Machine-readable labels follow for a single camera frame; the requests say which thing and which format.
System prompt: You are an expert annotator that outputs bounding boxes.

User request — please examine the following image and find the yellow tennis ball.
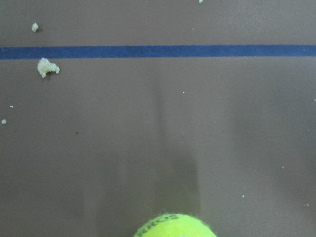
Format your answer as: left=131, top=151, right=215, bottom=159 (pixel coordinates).
left=134, top=213, right=216, bottom=237

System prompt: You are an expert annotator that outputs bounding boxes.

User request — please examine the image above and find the small yellow foam crumb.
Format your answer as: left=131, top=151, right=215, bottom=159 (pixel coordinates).
left=32, top=23, right=39, bottom=33

